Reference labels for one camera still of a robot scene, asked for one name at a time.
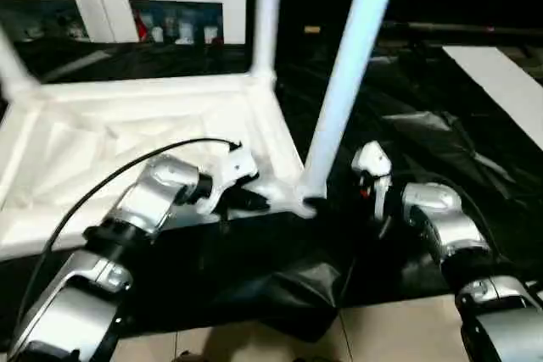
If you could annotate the white plastic table leg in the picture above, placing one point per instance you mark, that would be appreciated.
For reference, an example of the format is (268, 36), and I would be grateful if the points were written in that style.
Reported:
(265, 14)
(348, 65)
(13, 69)

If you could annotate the white plastic table top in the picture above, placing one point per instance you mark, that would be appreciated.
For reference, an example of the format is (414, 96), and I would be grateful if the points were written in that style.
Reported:
(102, 133)

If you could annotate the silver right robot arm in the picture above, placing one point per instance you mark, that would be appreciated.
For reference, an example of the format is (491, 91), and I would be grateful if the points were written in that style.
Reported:
(450, 235)

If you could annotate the black plastic mat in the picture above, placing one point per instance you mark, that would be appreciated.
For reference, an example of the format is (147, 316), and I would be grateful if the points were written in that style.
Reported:
(458, 184)

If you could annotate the small yellow label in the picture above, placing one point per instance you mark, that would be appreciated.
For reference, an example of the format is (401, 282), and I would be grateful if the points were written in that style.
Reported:
(312, 30)

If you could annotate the white flat panel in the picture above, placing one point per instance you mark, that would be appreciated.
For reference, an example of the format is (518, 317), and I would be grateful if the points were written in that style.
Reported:
(505, 86)

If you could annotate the white glass-door cabinet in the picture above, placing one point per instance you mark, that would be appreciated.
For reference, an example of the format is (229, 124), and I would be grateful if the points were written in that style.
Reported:
(110, 2)

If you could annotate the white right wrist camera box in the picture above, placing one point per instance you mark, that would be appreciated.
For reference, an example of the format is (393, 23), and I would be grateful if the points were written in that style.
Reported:
(373, 171)

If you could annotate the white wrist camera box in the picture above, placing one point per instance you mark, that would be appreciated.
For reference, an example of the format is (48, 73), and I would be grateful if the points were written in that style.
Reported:
(233, 167)
(373, 171)

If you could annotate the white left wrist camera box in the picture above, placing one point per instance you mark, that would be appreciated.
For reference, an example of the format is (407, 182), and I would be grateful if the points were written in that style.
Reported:
(233, 167)

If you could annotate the dark horizontal rail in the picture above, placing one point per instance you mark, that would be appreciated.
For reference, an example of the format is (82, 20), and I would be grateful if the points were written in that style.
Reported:
(458, 32)

